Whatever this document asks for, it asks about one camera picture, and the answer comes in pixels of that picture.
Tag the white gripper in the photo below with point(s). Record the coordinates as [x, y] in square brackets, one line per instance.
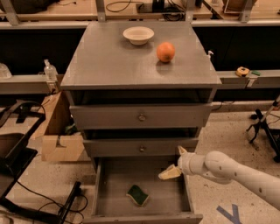
[185, 164]

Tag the green yellow sponge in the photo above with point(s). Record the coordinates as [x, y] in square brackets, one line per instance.
[138, 196]

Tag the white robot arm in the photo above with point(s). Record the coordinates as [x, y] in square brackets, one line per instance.
[220, 168]

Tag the middle grey drawer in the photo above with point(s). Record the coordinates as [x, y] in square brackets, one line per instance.
[138, 147]

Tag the bottom grey open drawer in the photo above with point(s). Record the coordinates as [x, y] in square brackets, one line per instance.
[168, 202]

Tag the top grey drawer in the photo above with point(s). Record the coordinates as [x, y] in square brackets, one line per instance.
[108, 117]

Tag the grey wooden drawer cabinet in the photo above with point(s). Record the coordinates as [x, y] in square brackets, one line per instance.
[106, 69]

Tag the black tripod stand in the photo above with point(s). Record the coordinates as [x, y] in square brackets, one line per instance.
[272, 134]

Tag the orange fruit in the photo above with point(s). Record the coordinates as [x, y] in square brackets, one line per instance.
[165, 52]

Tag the small white pump bottle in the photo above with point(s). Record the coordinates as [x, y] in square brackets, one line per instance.
[210, 54]

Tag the cardboard box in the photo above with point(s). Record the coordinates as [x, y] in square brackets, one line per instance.
[56, 144]

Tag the green small object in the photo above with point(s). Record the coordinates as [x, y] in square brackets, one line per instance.
[254, 72]

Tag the white bowl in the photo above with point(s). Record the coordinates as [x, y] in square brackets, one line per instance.
[138, 35]

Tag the clear plastic bottle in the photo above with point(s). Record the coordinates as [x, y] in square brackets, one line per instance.
[50, 71]

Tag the black chair frame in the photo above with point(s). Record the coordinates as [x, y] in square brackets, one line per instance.
[15, 157]

